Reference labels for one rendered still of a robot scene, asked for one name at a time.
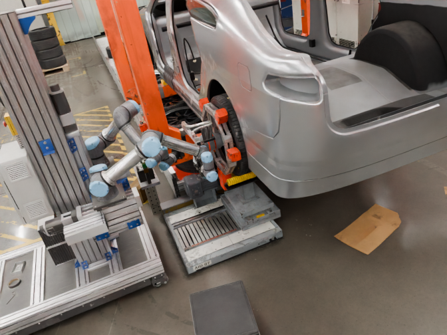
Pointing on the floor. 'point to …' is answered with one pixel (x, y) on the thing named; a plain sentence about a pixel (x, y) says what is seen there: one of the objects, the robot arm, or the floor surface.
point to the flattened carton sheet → (370, 228)
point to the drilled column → (153, 200)
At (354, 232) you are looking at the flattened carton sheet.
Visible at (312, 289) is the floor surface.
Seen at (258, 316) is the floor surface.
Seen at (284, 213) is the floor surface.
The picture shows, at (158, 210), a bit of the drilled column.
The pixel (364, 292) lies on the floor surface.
